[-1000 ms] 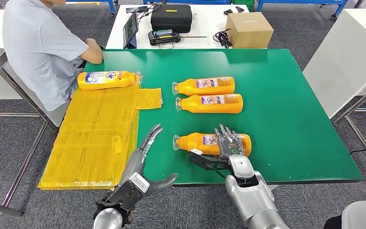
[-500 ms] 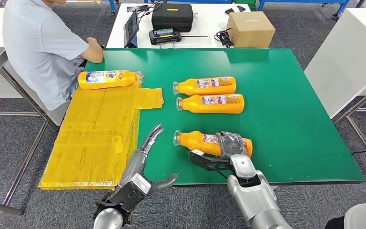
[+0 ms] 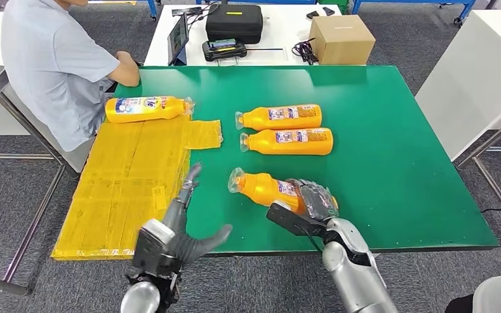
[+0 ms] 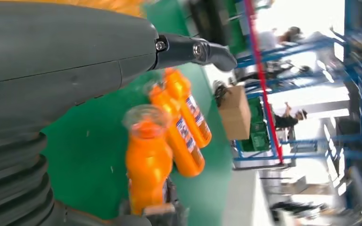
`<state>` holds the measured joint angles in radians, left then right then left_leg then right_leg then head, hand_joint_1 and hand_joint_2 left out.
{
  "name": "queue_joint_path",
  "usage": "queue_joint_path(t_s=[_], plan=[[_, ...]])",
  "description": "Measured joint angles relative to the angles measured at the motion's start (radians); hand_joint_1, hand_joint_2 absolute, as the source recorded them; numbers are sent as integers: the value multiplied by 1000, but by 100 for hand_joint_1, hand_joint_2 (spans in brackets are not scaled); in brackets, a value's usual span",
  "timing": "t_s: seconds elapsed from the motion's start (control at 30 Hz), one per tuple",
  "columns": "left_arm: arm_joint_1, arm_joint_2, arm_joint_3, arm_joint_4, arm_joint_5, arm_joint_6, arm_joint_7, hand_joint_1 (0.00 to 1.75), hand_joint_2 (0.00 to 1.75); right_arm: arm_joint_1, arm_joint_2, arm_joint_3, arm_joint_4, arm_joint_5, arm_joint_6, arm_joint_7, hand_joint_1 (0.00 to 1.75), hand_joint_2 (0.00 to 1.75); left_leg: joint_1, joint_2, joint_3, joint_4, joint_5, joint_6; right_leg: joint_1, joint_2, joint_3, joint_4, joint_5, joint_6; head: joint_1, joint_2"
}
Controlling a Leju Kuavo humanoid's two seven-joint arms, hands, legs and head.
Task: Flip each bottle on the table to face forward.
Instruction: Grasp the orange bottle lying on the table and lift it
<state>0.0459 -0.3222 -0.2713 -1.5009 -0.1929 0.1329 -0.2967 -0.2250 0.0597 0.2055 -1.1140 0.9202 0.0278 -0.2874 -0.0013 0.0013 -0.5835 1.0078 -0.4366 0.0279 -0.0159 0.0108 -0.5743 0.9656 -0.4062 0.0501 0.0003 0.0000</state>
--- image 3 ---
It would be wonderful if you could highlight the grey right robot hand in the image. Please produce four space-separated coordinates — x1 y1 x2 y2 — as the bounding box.
284 177 340 222

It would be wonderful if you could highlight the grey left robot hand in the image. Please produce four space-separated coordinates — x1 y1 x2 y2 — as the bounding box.
160 162 233 265

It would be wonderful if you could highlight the orange detergent bottle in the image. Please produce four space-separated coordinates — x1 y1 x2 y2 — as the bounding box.
104 95 195 125
239 127 334 157
235 104 323 132
227 167 340 217

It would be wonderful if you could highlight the brown cardboard box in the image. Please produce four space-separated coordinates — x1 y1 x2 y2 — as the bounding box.
309 15 376 66

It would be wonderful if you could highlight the black handheld controller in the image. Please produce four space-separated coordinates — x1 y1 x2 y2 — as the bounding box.
202 38 248 62

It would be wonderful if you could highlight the white desk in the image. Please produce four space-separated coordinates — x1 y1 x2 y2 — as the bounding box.
144 4 366 67

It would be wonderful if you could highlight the black tablet on stand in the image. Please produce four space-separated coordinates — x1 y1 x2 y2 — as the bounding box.
167 12 190 67

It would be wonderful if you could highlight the black zip carrying case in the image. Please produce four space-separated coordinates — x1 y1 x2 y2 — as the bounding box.
205 4 264 46

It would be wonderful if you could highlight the green crate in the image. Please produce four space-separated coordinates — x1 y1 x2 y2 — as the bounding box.
317 0 351 14

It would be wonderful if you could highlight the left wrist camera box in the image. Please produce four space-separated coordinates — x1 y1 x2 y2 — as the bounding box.
132 218 178 277

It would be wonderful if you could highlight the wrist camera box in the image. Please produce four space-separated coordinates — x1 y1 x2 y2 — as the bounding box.
132 218 178 277
266 201 327 237

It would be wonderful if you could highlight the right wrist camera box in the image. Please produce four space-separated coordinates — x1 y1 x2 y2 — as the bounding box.
266 201 327 237

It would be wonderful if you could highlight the black coiled cable bundle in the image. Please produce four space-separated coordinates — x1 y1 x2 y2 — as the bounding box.
291 38 320 66

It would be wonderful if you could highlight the steel table leg frame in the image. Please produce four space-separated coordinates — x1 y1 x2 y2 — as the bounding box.
455 110 501 241

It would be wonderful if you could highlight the blue metal cart frame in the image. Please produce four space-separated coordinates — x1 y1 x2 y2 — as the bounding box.
88 0 317 22
351 0 478 25

